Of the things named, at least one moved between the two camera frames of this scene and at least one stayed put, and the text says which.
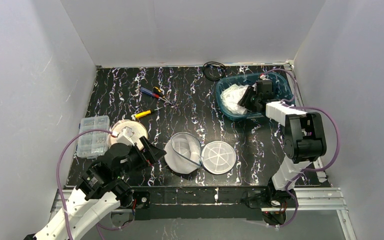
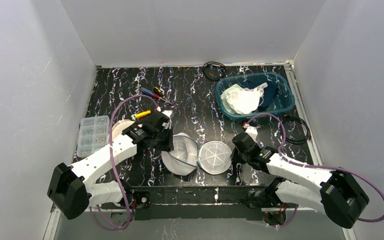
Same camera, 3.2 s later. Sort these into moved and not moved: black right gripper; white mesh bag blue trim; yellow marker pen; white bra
Moved: black right gripper
Not moved: white bra; yellow marker pen; white mesh bag blue trim
